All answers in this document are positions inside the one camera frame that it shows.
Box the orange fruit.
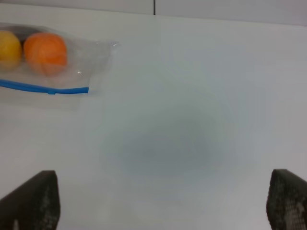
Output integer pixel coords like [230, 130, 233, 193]
[23, 32, 68, 76]

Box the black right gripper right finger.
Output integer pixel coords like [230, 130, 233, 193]
[266, 169, 307, 230]

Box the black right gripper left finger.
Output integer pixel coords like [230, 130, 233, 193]
[0, 170, 60, 230]

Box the yellow pear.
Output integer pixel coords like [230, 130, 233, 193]
[0, 30, 22, 71]

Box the clear zip bag blue seal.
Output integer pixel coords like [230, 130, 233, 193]
[0, 23, 119, 109]

